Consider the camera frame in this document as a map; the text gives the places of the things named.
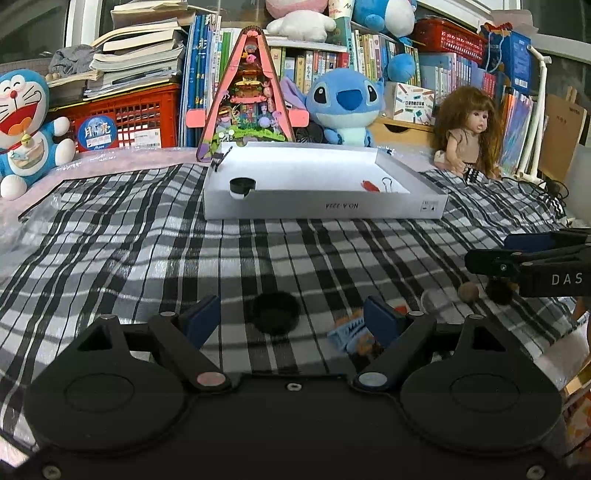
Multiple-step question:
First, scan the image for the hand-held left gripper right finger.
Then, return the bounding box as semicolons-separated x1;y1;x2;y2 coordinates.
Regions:
352;295;507;394

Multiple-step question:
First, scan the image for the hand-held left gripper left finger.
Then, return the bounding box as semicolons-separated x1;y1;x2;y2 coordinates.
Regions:
76;294;234;394

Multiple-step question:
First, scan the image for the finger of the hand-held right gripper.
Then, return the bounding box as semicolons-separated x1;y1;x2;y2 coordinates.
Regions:
464;247;591;280
504;228;591;252

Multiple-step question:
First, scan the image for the black round lid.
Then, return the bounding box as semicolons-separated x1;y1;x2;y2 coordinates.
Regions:
252;291;302;335

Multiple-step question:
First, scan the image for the white cardboard box tray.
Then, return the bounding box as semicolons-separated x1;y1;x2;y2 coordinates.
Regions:
202;141;450;221

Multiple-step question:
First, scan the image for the clear plastic cup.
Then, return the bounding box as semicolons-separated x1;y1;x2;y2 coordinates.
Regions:
418;291;462;320

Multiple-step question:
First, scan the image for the black white checkered blanket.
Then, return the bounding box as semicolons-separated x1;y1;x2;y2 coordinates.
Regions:
0;161;578;444

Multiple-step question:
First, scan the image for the brown cardboard sheet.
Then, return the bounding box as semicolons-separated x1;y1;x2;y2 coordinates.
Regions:
538;88;589;183

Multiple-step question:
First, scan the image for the row of colourful picture books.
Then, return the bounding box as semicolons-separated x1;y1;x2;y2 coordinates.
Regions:
496;88;536;176

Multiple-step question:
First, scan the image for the white pipe rack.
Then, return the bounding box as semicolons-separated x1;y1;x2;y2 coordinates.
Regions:
517;46;552;181

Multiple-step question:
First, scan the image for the brown haired doll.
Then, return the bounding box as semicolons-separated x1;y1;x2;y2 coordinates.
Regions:
433;87;504;185

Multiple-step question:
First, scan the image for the wooden drawer box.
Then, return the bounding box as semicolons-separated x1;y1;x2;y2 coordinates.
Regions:
372;115;437;148

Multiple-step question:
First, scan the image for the white printed carton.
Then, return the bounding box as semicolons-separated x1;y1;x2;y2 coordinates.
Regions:
383;82;437;125

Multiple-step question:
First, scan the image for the blue bag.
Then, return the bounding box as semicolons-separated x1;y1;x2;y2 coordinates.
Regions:
480;23;536;93

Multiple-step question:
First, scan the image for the row of shelf books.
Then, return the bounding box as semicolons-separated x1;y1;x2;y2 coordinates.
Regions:
268;28;513;112

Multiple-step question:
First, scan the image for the pink bubble wrap sheet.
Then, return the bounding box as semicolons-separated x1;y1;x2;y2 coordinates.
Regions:
0;147;208;252

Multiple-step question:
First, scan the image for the red plastic crate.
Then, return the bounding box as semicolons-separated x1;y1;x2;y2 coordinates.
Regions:
48;83;181;153

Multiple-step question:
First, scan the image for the blue alien plush toy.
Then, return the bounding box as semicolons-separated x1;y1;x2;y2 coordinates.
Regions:
279;68;386;148

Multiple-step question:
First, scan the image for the red plastic basket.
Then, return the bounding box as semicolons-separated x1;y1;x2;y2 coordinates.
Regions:
411;18;490;56

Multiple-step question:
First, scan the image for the triangular pink diorama house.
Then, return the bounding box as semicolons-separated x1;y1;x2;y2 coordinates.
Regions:
186;27;309;162

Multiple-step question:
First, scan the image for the row of thin blue books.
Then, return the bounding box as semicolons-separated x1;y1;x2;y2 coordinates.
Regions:
180;14;241;148

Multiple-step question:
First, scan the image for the blue cat plush toy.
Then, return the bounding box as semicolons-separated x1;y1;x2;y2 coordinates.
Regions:
0;69;77;201

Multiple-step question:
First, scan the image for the blue and white plush toy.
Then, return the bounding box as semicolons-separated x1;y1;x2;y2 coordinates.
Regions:
353;0;419;38

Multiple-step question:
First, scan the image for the stack of paperback books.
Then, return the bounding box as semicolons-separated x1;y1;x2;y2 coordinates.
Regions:
46;0;197;100

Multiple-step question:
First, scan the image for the grey cloth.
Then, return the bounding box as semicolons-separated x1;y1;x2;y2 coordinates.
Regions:
48;45;98;75

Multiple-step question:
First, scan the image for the pink and white plush toy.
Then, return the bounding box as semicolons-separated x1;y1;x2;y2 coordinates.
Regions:
265;0;338;42

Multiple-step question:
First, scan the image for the black cable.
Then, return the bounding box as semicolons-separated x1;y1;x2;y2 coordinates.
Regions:
503;178;570;205

